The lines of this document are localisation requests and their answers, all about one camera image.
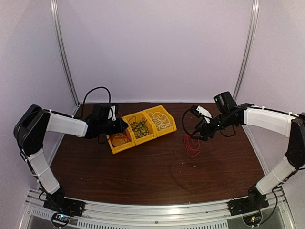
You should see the aluminium frame post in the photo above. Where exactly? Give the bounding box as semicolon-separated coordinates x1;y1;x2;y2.
50;0;80;106
233;0;260;100

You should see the front aluminium rail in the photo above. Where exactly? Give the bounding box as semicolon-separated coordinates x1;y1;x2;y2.
23;188;294;229

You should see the right camera black cable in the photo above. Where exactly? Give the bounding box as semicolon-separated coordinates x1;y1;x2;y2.
181;108;201;139

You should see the long white cable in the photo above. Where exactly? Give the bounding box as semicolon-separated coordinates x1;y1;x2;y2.
148;110;173;131

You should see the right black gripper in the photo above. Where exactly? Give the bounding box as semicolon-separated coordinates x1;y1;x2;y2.
191;111;235;141

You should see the left aluminium frame post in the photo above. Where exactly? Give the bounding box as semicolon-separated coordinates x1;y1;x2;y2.
50;0;80;106

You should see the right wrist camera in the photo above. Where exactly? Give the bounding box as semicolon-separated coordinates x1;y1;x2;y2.
190;105;212;125

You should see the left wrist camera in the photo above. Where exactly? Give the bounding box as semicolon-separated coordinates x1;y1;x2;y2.
108;104;118;121

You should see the red cable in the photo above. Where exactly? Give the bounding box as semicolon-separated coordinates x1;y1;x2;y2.
184;135;201;158
110;132;131;147

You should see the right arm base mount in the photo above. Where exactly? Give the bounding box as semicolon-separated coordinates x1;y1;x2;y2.
227;197;269;228

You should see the right aluminium frame post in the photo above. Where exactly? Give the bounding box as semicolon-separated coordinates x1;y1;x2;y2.
233;0;260;100

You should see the yellow three-compartment bin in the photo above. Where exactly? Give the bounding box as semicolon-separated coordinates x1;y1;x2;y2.
107;105;177;154

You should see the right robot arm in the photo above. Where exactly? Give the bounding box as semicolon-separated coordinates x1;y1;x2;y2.
189;91;305;211

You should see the camera black cable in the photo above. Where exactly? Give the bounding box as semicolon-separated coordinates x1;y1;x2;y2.
181;108;201;139
76;86;112;119

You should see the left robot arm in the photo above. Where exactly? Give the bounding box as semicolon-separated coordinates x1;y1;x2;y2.
13;104;129;212

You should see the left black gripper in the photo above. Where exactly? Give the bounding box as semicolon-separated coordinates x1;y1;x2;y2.
99;117;129;135

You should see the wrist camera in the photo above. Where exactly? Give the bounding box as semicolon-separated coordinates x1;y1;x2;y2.
190;105;212;125
108;104;118;121

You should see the left camera black cable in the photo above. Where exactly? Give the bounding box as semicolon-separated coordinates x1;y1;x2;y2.
76;86;112;119

